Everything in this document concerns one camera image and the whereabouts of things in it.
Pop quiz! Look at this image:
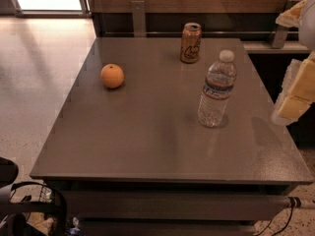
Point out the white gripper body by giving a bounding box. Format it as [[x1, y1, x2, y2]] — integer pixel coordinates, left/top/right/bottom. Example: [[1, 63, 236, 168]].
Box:
[[298, 0, 315, 50]]

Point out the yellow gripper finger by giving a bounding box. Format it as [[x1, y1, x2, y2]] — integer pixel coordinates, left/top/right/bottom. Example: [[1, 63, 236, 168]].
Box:
[[271, 51, 315, 126], [276, 0, 307, 28]]

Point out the clear plastic water bottle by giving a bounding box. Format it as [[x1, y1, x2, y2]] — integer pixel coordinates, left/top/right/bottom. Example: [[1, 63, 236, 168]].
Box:
[[198, 50, 237, 128]]

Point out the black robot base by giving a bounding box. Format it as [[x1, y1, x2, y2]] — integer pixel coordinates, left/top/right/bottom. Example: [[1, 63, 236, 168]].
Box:
[[0, 157, 67, 236]]

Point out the orange soda can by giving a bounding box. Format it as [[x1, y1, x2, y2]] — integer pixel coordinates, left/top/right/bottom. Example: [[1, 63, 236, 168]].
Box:
[[180, 23, 202, 64]]

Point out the grey table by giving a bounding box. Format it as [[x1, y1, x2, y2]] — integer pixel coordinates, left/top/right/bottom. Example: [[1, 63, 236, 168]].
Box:
[[31, 38, 312, 236]]

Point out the orange fruit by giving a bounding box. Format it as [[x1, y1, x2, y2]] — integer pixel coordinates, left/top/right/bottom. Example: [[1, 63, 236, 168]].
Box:
[[100, 64, 125, 89]]

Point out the right metal wall bracket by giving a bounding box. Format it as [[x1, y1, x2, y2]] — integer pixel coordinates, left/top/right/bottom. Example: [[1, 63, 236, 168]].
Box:
[[269, 0, 298, 49]]

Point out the metal wall bracket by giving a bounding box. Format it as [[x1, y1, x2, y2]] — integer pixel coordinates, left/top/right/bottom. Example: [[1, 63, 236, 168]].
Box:
[[269, 0, 298, 49], [131, 0, 147, 37]]

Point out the wooden wall bench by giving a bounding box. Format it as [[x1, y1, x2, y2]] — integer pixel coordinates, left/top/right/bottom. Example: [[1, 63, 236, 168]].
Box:
[[88, 0, 306, 52]]

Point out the black cable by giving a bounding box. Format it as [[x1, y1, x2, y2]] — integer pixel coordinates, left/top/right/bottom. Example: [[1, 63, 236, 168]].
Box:
[[255, 196, 302, 236]]

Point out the left metal wall bracket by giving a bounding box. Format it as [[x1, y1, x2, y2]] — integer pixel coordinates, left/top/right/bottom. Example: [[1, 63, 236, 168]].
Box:
[[131, 0, 147, 37]]

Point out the window frame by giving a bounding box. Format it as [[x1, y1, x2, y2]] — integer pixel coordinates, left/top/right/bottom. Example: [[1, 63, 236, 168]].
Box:
[[1, 0, 90, 18]]

